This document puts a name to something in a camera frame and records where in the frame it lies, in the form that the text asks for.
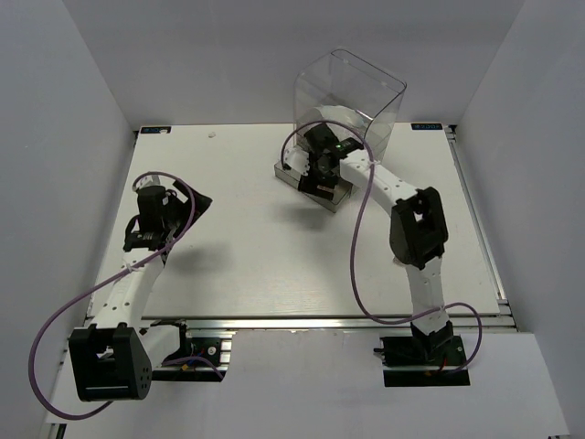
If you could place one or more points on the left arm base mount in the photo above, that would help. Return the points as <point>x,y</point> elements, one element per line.
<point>198,357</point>

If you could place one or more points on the blue table label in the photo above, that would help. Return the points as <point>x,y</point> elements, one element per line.
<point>426,126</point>
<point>155,130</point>

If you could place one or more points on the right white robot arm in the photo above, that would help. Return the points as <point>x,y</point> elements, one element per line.
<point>417,225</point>

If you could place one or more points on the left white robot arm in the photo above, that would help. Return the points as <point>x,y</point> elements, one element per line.
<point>114,356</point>

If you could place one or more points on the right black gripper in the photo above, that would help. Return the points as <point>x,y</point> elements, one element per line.
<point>308,184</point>

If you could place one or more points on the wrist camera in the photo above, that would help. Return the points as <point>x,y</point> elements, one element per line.
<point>296,159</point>
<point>145,181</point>

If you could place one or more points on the clear acrylic makeup organizer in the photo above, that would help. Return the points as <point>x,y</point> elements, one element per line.
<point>339,96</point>

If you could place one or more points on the aluminium front rail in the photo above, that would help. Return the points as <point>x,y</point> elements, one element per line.
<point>288,323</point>

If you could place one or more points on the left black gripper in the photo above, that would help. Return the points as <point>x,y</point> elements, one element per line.
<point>183,189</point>

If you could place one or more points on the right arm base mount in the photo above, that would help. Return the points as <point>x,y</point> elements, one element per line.
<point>405,366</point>

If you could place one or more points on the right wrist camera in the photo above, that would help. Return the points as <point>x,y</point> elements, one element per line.
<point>296,159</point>

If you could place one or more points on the left blue table label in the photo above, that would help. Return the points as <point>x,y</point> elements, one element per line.
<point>155,130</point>

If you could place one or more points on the white cotton pad pack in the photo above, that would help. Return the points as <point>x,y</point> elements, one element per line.
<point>343,115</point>

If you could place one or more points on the right blue table label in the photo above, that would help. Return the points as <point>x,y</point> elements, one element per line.
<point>426,126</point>

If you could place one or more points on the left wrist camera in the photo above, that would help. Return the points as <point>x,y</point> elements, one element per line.
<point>145,181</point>

